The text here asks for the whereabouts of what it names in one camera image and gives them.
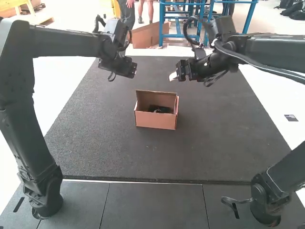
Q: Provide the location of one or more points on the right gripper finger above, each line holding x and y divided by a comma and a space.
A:
173, 76

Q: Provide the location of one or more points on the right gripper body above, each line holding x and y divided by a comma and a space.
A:
187, 71

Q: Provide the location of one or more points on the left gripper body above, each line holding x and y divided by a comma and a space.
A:
119, 65

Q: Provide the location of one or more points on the cardboard box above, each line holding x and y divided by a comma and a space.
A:
155, 120

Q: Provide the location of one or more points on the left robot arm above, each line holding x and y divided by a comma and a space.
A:
19, 95

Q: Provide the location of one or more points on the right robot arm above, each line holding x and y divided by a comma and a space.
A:
274, 47

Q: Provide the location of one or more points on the black square fan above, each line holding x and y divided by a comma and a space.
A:
164, 109

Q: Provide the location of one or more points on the brown cardboard sheet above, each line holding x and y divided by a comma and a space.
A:
145, 35

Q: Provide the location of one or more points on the person's legs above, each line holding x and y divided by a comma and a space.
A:
126, 14
150, 10

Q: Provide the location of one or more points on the black mat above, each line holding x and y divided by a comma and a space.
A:
95, 143

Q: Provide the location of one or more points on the yellow wooden plank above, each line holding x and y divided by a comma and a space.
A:
46, 21

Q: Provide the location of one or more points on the black label sticker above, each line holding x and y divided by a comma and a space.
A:
291, 118

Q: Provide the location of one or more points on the yellow wooden crate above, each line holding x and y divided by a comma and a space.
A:
14, 7

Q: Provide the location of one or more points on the black bags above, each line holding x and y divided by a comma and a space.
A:
293, 10

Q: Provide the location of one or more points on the dark base panel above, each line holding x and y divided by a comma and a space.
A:
59, 205
226, 219
155, 207

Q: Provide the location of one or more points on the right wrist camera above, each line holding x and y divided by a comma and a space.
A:
199, 53

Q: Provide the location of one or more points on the blue metal table frame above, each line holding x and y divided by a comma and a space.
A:
164, 23
247, 14

